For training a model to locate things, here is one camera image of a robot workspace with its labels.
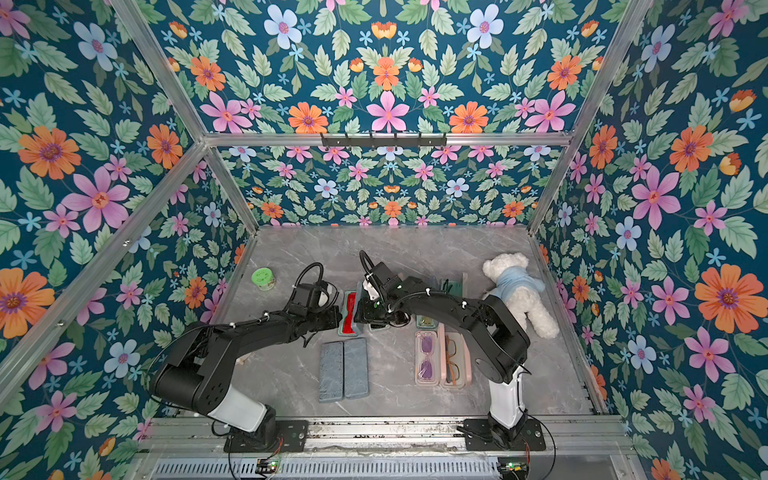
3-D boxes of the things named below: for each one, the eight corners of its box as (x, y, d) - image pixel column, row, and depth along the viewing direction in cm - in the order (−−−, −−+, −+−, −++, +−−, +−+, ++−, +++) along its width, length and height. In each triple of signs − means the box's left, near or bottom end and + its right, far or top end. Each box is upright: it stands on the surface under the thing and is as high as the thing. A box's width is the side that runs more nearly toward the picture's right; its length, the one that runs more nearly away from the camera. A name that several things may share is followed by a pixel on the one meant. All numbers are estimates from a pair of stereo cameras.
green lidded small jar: (253, 291, 104) (246, 283, 100) (259, 276, 108) (253, 267, 104) (273, 291, 104) (268, 283, 100) (279, 276, 108) (274, 267, 104)
